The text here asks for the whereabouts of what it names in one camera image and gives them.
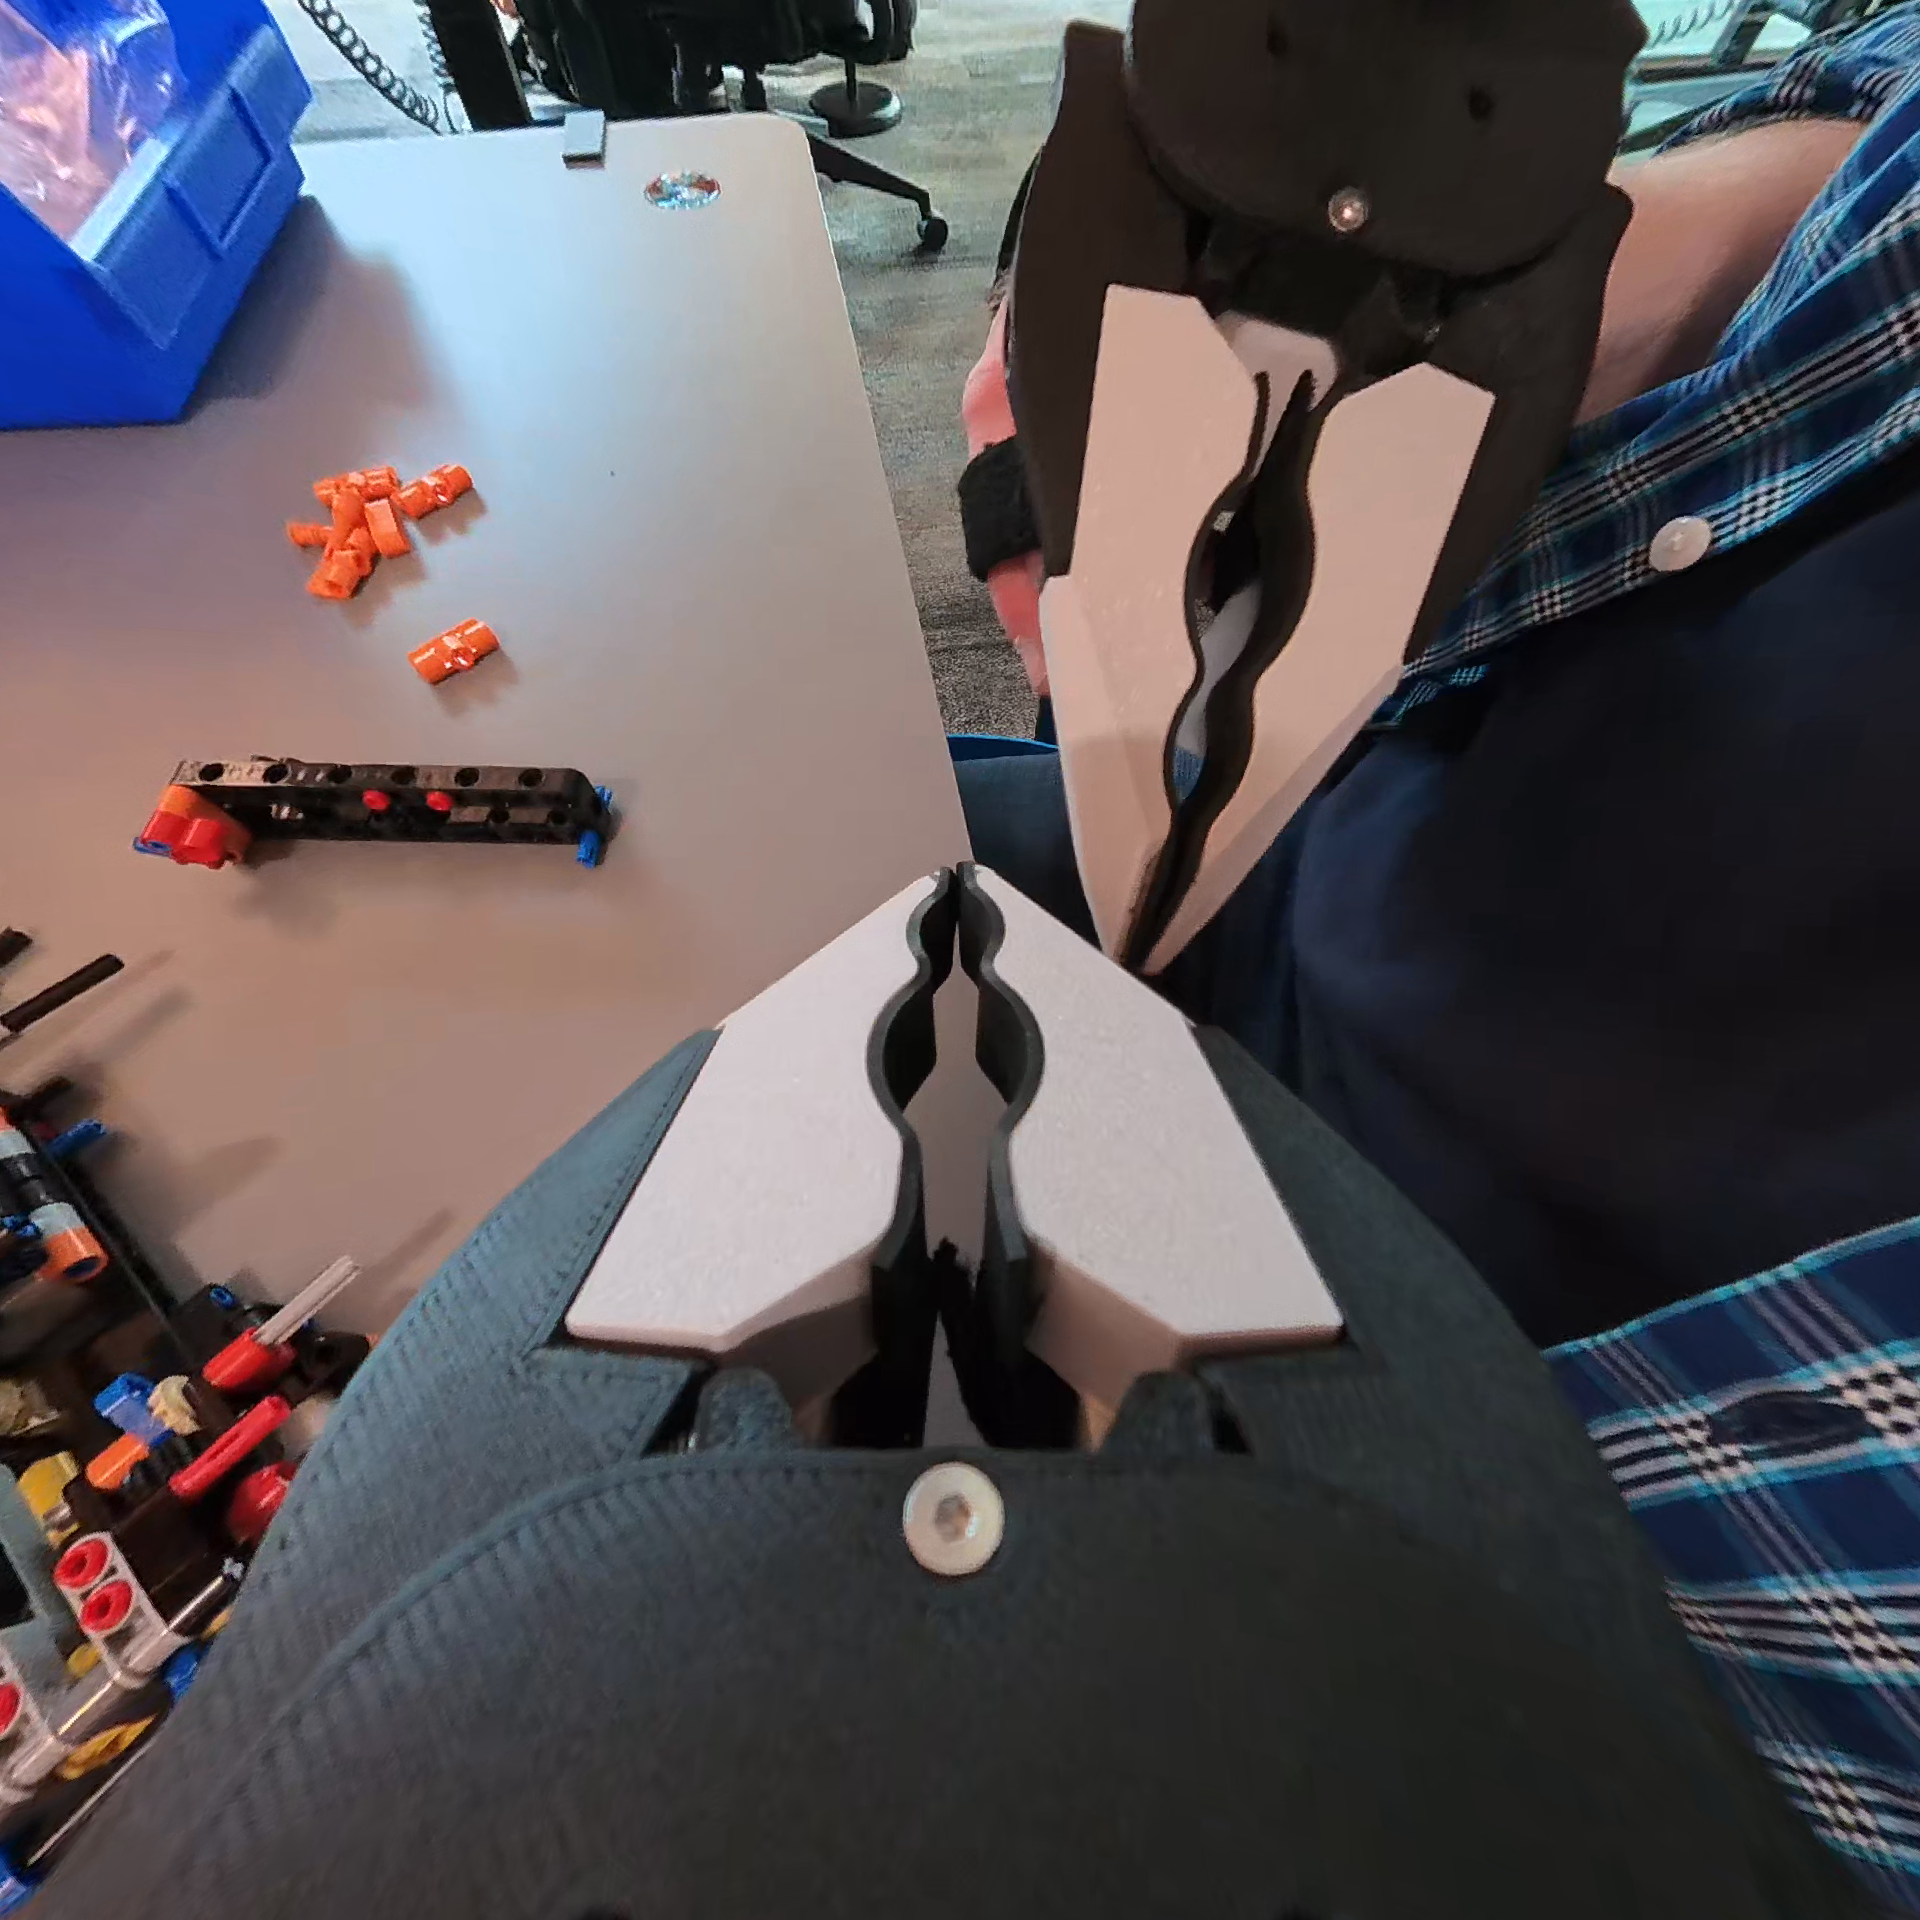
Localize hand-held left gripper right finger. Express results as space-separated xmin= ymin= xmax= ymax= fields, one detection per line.
xmin=960 ymin=861 xmax=1345 ymax=1450

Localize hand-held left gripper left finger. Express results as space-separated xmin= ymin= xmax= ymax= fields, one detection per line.
xmin=563 ymin=866 xmax=961 ymax=1450

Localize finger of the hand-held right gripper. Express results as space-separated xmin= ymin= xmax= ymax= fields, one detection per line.
xmin=1141 ymin=358 xmax=1496 ymax=974
xmin=1040 ymin=282 xmax=1278 ymax=964

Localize lego chassis assembly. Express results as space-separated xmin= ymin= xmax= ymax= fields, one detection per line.
xmin=0 ymin=1101 xmax=377 ymax=1893

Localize person's right forearm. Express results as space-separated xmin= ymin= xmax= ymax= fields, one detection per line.
xmin=1586 ymin=17 xmax=1920 ymax=453

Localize black lego axle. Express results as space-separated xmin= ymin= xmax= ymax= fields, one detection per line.
xmin=0 ymin=953 xmax=125 ymax=1037

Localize person's right hand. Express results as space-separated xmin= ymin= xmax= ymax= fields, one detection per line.
xmin=960 ymin=335 xmax=1056 ymax=695

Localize person's leg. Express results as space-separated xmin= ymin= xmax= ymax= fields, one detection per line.
xmin=947 ymin=731 xmax=1120 ymax=963

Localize person's torso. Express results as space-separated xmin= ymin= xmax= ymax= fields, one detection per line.
xmin=1048 ymin=30 xmax=1920 ymax=1920

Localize black beam with red pins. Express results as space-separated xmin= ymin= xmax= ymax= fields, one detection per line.
xmin=135 ymin=757 xmax=617 ymax=874

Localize black office chair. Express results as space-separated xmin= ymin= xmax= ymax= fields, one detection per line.
xmin=720 ymin=0 xmax=950 ymax=252

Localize pile of orange connectors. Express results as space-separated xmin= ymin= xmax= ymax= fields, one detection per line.
xmin=287 ymin=461 xmax=479 ymax=601

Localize blue storage bin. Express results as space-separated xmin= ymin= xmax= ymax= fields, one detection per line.
xmin=0 ymin=0 xmax=313 ymax=430

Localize clear plastic bags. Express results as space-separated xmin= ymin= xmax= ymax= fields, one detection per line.
xmin=0 ymin=0 xmax=185 ymax=242

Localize coiled black cable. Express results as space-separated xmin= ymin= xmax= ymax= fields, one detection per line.
xmin=296 ymin=0 xmax=453 ymax=131

